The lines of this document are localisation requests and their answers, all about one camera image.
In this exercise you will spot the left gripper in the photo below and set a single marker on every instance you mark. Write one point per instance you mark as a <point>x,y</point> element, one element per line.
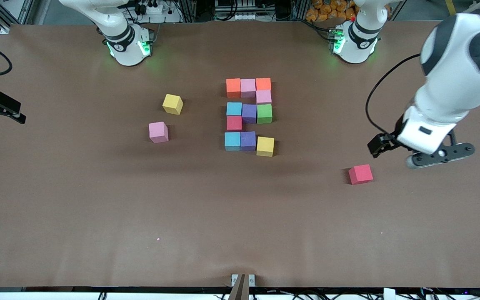
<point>392,139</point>

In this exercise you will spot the pink foam cube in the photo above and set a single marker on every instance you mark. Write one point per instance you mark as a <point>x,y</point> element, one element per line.
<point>158,132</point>

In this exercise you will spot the pile of orange objects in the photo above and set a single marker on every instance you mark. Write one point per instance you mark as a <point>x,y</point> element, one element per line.
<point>327,10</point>

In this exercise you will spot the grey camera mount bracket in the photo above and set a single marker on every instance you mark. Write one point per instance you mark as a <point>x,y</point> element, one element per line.
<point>242,287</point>

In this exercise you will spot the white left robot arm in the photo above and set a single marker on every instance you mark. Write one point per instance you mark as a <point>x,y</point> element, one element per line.
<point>452,83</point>

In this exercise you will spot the lilac foam cube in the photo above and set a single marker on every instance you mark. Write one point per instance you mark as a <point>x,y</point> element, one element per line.
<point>248,87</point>
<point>263,97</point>

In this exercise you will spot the black electronics unit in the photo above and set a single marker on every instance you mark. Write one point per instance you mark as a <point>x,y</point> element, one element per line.
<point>223,4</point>

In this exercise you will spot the brown table cover sheet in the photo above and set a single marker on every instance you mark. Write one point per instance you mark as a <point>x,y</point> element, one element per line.
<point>240,233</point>

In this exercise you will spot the white power strip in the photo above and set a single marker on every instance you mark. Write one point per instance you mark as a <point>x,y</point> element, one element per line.
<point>169,17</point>

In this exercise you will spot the yellow foam cube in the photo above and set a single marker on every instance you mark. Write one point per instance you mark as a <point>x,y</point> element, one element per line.
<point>172,104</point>
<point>265,146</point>

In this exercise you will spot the green foam cube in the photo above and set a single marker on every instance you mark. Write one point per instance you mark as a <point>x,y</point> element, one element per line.
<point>264,113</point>

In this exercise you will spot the blue foam cube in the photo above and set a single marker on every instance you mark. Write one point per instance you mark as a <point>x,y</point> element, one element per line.
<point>232,141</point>
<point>234,108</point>

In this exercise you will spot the red foam cube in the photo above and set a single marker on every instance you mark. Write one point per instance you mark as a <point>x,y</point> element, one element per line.
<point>234,123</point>
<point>361,174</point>

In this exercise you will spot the purple foam cube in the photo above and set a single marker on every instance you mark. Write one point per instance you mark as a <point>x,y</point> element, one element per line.
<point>249,113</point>
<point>248,140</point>

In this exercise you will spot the orange foam cube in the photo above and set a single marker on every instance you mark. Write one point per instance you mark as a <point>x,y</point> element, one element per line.
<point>233,87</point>
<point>263,84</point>

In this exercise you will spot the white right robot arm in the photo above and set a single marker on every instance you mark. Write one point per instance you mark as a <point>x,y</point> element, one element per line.
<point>125,41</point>

